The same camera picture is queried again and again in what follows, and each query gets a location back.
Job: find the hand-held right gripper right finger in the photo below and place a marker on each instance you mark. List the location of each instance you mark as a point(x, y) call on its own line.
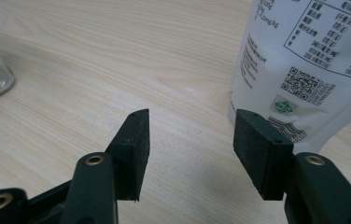
point(260, 155)

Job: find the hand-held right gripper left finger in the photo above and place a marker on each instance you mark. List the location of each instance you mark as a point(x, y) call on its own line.
point(131, 155)

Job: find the white and blue stand-up pouch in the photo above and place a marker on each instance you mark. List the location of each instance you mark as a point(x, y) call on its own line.
point(288, 46)

